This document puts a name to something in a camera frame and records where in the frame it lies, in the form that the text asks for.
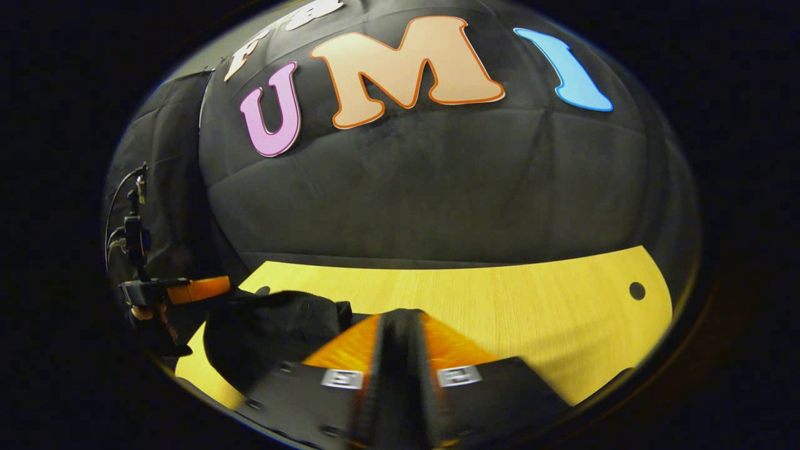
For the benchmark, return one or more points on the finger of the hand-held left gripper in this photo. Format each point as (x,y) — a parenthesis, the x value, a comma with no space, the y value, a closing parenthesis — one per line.
(203,289)

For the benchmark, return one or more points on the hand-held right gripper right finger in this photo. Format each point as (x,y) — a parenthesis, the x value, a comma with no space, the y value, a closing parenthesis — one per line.
(415,375)

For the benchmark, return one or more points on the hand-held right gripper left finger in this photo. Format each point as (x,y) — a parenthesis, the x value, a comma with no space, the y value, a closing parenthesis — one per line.
(381,375)

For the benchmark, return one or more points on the black collared garment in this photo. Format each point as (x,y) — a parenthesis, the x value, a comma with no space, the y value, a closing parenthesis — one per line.
(269,331)

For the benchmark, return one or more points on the black backdrop cloth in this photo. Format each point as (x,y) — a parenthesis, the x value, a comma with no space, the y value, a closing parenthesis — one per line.
(437,187)

